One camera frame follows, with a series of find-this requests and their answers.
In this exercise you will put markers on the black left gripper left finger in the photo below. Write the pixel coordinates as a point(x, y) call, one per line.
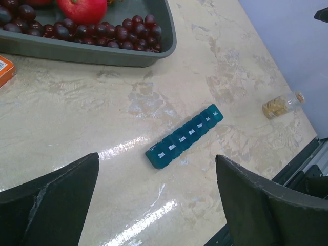
point(51, 209)

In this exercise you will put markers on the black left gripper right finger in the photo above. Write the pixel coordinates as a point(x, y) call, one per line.
point(262, 212)

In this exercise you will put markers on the teal weekly pill organizer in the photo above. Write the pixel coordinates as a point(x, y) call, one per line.
point(172, 146)

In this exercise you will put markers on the orange snack box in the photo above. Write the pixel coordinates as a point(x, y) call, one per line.
point(7, 70)

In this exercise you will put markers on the grey fruit tray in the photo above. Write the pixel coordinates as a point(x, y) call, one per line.
point(47, 48)

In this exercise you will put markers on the dark red grape bunch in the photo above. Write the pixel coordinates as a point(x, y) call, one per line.
point(136, 33)

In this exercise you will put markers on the red apple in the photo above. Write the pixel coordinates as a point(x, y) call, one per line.
point(83, 11)

